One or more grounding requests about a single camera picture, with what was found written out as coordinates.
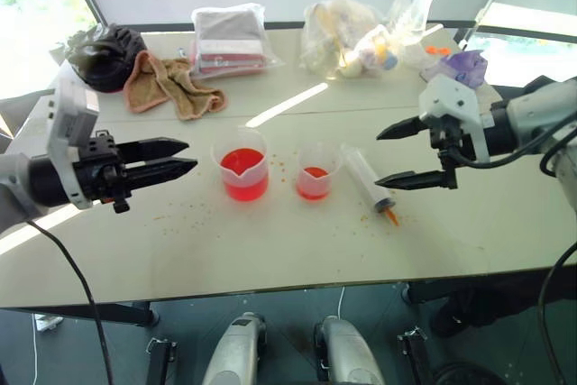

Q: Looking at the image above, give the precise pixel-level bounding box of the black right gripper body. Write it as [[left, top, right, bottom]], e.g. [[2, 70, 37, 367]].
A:
[[425, 114, 478, 190]]

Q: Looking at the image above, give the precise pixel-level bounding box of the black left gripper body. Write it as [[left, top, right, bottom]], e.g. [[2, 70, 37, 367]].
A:
[[73, 129, 135, 215]]

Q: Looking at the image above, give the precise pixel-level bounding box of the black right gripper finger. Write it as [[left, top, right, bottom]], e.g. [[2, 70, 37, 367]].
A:
[[375, 115, 430, 142], [374, 169, 448, 191]]

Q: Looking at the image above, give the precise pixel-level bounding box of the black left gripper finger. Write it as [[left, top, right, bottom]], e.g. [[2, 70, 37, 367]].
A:
[[123, 157, 199, 193], [116, 136, 190, 165]]

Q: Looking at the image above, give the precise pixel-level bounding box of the clear syringe orange tip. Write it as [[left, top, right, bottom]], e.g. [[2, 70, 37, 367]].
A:
[[339, 142, 402, 228]]

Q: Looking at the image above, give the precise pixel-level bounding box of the large beaker with red liquid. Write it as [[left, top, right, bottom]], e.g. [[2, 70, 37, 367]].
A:
[[210, 127, 272, 202]]

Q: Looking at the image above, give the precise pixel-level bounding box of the small beaker with red liquid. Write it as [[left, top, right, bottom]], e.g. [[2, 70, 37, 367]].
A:
[[295, 140, 342, 201]]

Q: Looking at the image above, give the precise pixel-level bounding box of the clear plastic bag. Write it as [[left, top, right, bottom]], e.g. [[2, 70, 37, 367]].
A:
[[386, 0, 446, 71]]

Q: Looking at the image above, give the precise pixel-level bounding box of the brown crumpled towel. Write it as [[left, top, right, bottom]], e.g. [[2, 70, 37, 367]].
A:
[[122, 50, 227, 123]]

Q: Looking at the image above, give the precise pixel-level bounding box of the purple plastic bag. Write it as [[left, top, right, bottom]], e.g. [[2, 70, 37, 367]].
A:
[[422, 50, 490, 89]]

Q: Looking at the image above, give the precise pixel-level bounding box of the black plastic bag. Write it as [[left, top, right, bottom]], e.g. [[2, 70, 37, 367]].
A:
[[66, 23, 150, 94]]

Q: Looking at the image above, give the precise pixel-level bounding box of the clear bag of small toys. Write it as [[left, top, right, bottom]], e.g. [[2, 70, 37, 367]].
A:
[[298, 0, 403, 83]]

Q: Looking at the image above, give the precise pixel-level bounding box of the clear bag of folded cloths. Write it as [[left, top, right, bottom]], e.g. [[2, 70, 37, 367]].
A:
[[188, 3, 286, 80]]

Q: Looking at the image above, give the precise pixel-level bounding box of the dark rounded shape under table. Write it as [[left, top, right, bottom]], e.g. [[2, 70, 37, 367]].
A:
[[407, 274, 577, 339]]

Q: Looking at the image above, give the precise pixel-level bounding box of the white power strip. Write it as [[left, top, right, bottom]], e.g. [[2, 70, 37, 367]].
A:
[[34, 314, 65, 333]]

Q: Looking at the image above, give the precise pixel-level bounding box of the silver right robot leg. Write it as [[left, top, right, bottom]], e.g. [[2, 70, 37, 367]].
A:
[[312, 314, 388, 385]]

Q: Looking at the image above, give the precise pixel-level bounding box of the silver robot leg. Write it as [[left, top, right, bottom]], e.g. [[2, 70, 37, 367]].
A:
[[199, 311, 268, 385], [312, 314, 388, 385]]

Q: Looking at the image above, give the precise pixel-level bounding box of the silver left robot leg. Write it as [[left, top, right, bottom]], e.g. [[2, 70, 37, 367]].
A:
[[199, 311, 268, 385]]

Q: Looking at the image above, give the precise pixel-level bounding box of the black round base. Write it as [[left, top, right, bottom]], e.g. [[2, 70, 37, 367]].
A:
[[433, 359, 502, 385]]

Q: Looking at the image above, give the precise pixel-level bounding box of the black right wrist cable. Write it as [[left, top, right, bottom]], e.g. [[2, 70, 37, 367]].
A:
[[448, 110, 577, 179]]

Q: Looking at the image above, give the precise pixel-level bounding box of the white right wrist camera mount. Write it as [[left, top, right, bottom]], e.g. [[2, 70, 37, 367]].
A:
[[417, 74, 493, 164]]

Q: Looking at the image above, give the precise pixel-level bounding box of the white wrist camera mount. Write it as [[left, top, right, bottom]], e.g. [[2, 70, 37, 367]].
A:
[[417, 74, 493, 164], [46, 74, 101, 211]]

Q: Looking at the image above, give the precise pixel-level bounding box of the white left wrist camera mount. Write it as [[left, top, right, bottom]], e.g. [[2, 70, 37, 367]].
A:
[[46, 74, 101, 211]]

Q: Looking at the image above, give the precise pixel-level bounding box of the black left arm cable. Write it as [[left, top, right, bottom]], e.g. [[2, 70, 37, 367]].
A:
[[25, 219, 113, 385]]

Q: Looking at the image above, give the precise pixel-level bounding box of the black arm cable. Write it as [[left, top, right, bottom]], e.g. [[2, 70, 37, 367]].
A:
[[25, 219, 113, 385], [537, 240, 577, 385]]

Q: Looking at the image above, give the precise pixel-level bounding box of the black table frame bar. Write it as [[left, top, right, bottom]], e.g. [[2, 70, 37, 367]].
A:
[[0, 298, 161, 328]]

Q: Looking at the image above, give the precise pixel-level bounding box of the black table leg bracket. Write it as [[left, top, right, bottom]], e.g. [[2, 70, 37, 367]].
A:
[[396, 329, 435, 385], [144, 335, 179, 385]]

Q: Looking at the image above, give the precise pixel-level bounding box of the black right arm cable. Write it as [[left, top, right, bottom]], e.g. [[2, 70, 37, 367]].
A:
[[537, 240, 577, 385]]

